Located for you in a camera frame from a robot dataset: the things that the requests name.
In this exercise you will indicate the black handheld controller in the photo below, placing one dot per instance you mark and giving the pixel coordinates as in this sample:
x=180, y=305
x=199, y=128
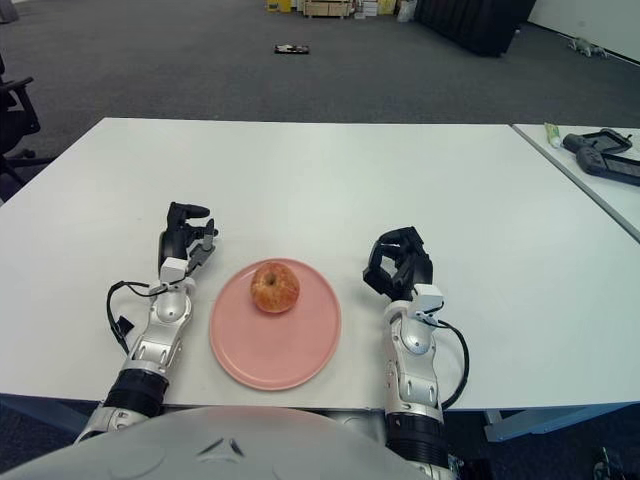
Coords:
x=575, y=142
x=592, y=162

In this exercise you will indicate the pale yellow box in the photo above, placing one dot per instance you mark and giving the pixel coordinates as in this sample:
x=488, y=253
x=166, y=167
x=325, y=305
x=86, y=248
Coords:
x=387, y=5

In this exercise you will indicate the flat black floor item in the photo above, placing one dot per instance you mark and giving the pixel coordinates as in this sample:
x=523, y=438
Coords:
x=292, y=49

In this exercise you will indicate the green white tube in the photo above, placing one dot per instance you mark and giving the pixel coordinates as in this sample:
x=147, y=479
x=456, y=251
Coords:
x=553, y=135

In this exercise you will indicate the wooden crate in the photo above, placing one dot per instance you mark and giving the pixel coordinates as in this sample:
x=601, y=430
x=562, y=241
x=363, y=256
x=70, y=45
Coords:
x=325, y=9

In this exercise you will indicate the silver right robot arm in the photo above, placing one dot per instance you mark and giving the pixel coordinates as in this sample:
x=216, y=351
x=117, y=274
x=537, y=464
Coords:
x=412, y=360

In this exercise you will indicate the pink round plate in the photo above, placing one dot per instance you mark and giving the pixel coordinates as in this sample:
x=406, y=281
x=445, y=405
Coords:
x=275, y=350

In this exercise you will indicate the red yellow apple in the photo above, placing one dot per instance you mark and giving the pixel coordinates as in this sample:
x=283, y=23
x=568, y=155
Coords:
x=275, y=290

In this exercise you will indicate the grey robot torso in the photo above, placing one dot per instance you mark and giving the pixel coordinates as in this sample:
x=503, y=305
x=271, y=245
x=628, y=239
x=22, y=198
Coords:
x=200, y=450

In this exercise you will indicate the black partition screen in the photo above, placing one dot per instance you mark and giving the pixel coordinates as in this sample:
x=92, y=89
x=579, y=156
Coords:
x=475, y=25

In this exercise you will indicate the stacked white boxes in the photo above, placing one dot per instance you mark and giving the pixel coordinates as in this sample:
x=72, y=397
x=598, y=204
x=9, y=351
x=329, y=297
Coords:
x=369, y=9

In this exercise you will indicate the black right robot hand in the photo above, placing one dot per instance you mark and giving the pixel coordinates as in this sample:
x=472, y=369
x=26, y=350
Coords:
x=417, y=267

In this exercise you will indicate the grey robot dog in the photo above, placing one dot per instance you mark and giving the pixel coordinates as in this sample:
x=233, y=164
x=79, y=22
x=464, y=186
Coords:
x=585, y=48

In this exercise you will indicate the white plastic bag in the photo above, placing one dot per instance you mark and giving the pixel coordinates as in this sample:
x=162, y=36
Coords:
x=406, y=12

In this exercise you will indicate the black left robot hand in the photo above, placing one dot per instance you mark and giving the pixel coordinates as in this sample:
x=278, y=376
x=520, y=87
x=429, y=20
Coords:
x=172, y=245

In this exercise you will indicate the yellow cardboard box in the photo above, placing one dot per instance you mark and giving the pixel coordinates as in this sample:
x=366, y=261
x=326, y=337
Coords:
x=277, y=5

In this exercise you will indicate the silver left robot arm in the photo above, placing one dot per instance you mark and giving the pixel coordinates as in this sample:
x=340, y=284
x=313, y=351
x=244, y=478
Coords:
x=160, y=340

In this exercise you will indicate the black office chair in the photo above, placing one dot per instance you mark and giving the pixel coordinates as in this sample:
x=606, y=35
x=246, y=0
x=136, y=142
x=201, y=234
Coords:
x=15, y=125

